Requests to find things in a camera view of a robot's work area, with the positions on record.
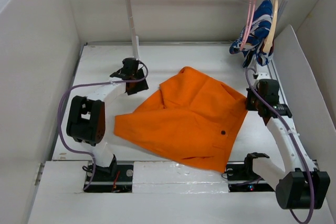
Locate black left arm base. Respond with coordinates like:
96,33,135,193
84,164,134,193

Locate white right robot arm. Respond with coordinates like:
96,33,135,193
243,78,330,210

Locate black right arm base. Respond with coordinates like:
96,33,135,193
222,161,274,193

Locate blue patterned garment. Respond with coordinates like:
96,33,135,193
229,0,274,68

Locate pink hanger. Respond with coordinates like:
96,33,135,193
239,0,257,51

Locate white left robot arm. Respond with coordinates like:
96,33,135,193
58,58,149,180

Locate white foam board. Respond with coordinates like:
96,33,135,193
273,25,335,197

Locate beige hanger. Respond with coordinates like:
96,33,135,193
263,0,279,54

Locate orange trousers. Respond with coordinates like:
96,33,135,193
113,67,247,173

